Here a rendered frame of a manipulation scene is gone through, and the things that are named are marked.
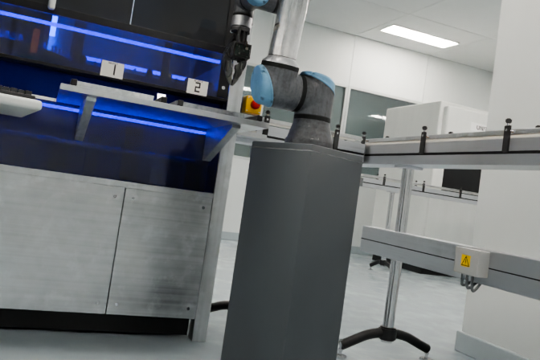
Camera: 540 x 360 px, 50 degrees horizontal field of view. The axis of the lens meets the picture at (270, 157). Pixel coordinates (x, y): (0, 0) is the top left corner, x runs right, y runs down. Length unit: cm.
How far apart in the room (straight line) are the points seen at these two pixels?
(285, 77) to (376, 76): 654
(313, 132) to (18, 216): 114
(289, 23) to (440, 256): 109
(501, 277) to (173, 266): 122
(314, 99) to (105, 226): 100
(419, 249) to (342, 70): 572
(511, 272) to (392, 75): 649
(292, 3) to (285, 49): 13
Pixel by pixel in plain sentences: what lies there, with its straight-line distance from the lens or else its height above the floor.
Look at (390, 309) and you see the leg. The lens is 262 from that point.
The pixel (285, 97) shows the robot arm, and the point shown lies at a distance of 172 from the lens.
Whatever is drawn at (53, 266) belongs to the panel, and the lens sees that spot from 232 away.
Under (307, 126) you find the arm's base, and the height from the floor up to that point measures 85.
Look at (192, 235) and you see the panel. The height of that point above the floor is 43.
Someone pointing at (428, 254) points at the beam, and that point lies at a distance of 238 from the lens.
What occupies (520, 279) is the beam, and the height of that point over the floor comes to 48.
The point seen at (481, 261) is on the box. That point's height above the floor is 51.
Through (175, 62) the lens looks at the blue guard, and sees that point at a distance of 238.
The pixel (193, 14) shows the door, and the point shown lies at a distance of 244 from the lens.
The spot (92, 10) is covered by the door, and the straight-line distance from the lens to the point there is 237.
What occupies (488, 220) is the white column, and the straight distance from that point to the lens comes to 301.
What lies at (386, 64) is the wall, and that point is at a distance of 834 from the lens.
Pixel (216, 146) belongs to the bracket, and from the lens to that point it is 221.
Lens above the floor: 63
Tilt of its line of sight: 4 degrees up
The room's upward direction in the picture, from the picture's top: 8 degrees clockwise
